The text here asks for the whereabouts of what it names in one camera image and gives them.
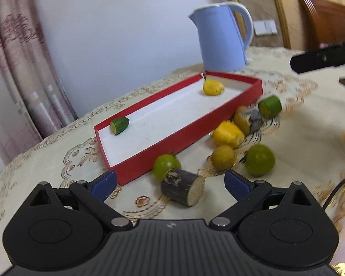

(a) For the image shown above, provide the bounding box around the green lime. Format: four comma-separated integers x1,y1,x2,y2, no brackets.
244,144,276,177
152,154,182,181

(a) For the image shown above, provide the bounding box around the black cable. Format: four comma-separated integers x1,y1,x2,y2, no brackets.
322,174,345,209

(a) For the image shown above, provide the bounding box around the small yellow round citrus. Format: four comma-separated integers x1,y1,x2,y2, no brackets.
234,106,252,134

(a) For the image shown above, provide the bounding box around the pink patterned curtain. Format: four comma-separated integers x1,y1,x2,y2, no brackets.
0,0,78,167

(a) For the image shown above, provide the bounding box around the red shallow cardboard box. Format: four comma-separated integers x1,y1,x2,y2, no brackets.
93,69,263,187

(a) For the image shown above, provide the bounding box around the white wall switch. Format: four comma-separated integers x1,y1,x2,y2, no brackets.
253,20,278,36

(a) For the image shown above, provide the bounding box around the yellow lemon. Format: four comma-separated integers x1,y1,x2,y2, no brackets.
211,145,236,170

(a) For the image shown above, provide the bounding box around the blue electric kettle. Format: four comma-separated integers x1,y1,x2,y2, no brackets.
189,1,253,72

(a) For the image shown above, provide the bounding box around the green cucumber piece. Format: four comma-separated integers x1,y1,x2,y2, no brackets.
258,95,283,119
109,117,130,135

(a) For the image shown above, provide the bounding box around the wooden headboard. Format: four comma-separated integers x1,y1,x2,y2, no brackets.
297,0,345,52

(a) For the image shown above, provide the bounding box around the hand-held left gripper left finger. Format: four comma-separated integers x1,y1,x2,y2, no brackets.
26,170,133,231

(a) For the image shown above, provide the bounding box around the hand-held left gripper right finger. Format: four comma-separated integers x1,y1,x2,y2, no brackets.
208,169,319,232

